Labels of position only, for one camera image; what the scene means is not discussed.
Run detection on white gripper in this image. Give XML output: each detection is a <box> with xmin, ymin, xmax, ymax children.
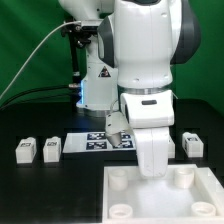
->
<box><xmin>105</xmin><ymin>112</ymin><xmax>169</xmax><ymax>178</ymax></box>

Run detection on white square table top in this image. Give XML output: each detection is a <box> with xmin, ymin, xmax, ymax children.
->
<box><xmin>102</xmin><ymin>164</ymin><xmax>224</xmax><ymax>224</ymax></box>

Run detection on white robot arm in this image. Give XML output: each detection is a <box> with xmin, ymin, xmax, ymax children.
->
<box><xmin>58</xmin><ymin>0</ymin><xmax>200</xmax><ymax>178</ymax></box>

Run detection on white marker sheet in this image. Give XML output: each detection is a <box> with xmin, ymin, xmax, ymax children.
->
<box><xmin>63</xmin><ymin>132</ymin><xmax>135</xmax><ymax>154</ymax></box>

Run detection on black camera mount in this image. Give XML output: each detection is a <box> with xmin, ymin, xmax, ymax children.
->
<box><xmin>61</xmin><ymin>18</ymin><xmax>97</xmax><ymax>84</ymax></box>

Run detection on black cables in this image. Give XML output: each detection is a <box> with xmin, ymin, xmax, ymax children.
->
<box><xmin>0</xmin><ymin>84</ymin><xmax>83</xmax><ymax>111</ymax></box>

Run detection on grey cable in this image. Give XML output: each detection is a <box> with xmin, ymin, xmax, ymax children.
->
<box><xmin>0</xmin><ymin>20</ymin><xmax>83</xmax><ymax>101</ymax></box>

